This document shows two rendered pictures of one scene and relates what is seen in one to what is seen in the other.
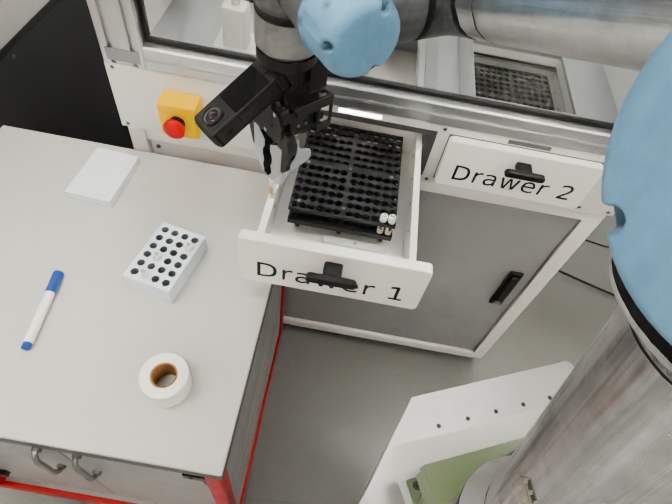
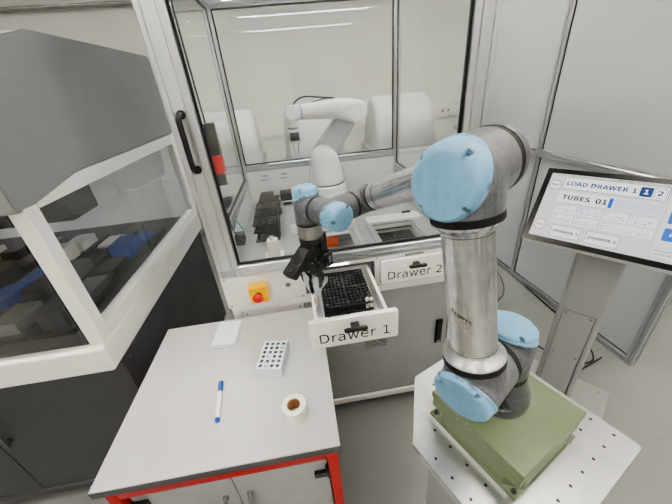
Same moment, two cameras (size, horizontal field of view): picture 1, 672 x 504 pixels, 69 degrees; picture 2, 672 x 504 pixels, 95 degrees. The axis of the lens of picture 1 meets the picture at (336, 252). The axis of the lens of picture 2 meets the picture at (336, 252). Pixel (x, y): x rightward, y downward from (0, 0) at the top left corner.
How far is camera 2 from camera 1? 0.35 m
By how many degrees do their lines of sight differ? 25
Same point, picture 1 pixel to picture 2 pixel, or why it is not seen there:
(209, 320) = (303, 377)
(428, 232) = not seen: hidden behind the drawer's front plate
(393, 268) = (380, 314)
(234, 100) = (296, 260)
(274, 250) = (326, 325)
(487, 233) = (415, 303)
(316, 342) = (353, 411)
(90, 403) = (259, 435)
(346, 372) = (377, 422)
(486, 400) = not seen: hidden behind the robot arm
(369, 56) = (346, 222)
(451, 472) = not seen: hidden behind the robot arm
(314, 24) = (326, 218)
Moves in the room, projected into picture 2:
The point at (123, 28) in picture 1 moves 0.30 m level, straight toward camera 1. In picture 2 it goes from (229, 261) to (262, 297)
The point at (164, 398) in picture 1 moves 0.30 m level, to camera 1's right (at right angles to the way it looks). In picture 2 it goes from (298, 414) to (406, 397)
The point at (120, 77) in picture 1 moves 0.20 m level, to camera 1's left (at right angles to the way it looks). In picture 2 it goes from (228, 284) to (176, 291)
